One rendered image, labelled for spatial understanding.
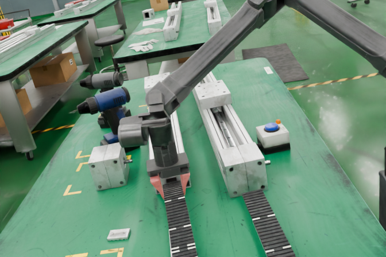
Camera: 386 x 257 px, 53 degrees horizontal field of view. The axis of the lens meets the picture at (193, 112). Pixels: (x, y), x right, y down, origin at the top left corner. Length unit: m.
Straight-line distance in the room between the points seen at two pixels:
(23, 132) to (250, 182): 2.65
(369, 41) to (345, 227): 0.42
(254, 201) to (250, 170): 0.09
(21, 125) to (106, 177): 2.31
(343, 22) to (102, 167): 0.74
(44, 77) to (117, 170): 3.82
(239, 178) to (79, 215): 0.44
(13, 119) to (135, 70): 1.11
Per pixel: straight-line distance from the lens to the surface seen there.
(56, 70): 4.83
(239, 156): 0.99
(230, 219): 0.94
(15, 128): 3.45
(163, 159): 0.92
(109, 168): 1.14
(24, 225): 1.17
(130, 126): 0.92
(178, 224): 0.90
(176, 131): 1.20
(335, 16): 1.02
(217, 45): 0.97
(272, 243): 0.82
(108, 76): 1.51
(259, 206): 0.91
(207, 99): 1.31
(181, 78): 0.94
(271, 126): 1.17
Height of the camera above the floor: 1.37
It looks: 22 degrees down
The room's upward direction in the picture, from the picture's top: 11 degrees counter-clockwise
